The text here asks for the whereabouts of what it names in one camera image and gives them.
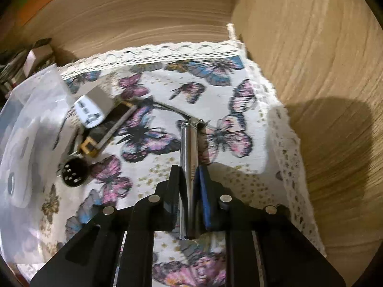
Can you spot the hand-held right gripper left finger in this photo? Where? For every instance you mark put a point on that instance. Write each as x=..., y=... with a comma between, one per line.
x=174, y=197

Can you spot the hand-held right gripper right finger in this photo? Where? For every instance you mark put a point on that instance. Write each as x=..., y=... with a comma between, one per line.
x=205, y=197

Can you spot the silver metal cylinder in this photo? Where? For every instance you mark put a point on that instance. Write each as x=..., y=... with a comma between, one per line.
x=189, y=143

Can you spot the black round plug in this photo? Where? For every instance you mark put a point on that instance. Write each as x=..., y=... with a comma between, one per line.
x=74, y=171

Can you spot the white power adapter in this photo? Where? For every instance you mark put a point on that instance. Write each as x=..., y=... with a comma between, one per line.
x=89, y=110

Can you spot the clear plastic container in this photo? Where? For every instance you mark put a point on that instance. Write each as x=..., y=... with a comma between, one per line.
x=33, y=101

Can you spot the butterfly print lace tablecloth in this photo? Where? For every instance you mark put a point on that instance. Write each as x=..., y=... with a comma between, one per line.
x=167, y=74

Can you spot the wooden shelf cabinet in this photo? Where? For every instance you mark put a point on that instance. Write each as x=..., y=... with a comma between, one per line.
x=299, y=36

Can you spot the pile of small boxes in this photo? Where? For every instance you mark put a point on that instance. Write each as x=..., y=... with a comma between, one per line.
x=33, y=56

